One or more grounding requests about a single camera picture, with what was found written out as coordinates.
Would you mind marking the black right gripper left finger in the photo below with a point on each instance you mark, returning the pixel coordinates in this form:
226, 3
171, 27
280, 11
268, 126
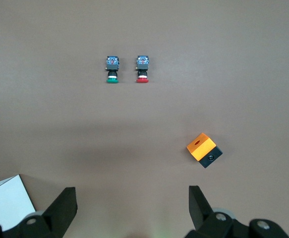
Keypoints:
60, 213

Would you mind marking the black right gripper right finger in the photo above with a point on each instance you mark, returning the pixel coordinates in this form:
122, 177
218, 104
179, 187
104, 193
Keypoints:
201, 213

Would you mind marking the red push button switch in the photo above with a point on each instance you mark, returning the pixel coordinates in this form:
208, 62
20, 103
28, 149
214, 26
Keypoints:
142, 65

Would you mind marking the white drawer cabinet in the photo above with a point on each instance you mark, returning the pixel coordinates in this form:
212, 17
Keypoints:
5, 200

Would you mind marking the orange and black enclosure box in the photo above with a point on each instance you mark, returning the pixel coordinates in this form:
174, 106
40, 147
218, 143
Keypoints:
202, 148

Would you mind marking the green push button switch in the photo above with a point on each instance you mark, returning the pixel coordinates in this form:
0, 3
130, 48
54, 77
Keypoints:
112, 65

